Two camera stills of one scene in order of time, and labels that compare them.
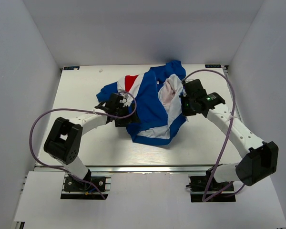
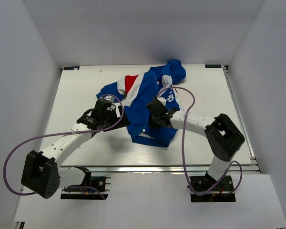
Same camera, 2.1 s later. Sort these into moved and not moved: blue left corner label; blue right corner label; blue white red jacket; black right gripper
Moved: black right gripper
Not moved: blue left corner label; blue white red jacket; blue right corner label
